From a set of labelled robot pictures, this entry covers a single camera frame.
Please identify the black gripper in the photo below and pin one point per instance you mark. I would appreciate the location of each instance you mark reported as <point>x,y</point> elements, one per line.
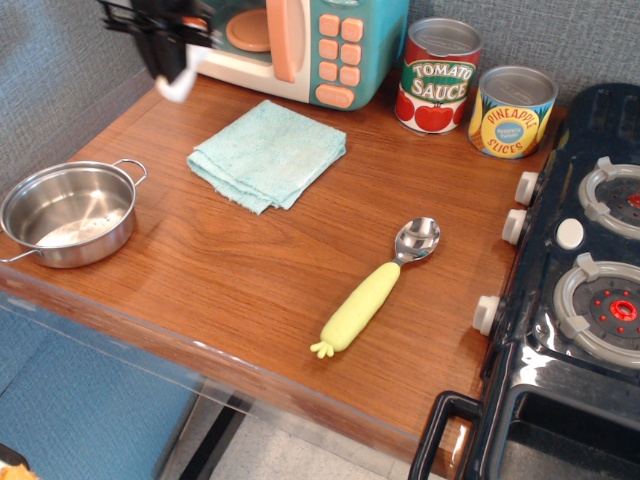
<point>169,24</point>

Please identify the white plush mushroom brown cap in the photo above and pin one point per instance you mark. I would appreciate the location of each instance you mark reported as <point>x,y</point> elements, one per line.
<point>178,90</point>

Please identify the light blue folded napkin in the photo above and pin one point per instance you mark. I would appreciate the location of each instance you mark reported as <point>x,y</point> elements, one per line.
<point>267,157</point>

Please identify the stainless steel pot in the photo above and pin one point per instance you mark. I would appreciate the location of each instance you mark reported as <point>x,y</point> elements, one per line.
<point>73,214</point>

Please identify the teal toy microwave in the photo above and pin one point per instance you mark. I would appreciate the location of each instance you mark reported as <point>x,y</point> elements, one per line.
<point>333,54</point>

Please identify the tomato sauce can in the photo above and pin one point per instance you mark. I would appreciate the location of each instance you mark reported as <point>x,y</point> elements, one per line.
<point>440,61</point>

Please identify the pineapple slices can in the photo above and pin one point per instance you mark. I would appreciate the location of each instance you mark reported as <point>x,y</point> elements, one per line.
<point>512,108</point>

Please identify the orange object at corner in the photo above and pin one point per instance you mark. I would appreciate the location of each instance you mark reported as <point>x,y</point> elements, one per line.
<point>14,466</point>

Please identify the black toy stove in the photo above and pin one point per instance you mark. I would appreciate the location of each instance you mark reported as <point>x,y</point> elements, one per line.
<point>560,397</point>

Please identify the spoon with yellow-green handle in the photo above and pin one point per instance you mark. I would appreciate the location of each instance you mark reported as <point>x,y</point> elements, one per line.
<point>415,241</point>

